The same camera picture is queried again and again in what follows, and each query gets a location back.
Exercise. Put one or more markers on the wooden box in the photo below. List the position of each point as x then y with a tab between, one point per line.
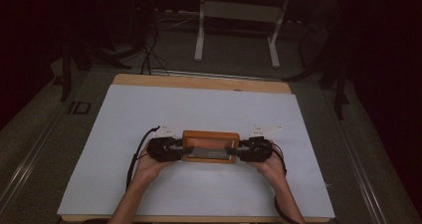
210	137

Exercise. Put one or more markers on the person's left hand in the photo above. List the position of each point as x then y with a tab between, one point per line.
147	169

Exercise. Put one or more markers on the metal floor rail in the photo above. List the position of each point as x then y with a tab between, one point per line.
30	161
361	171

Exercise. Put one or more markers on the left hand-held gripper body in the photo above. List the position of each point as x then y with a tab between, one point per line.
164	149

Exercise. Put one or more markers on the person's right hand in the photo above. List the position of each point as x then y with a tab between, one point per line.
273	171

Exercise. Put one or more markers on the black metal stand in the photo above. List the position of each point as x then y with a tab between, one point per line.
340	91
66	71

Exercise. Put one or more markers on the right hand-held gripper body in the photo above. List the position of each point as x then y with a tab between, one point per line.
255	150

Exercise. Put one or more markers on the wooden table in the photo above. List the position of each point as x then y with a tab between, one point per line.
199	83

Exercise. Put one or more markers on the white metal desk frame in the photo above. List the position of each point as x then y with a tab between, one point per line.
200	35

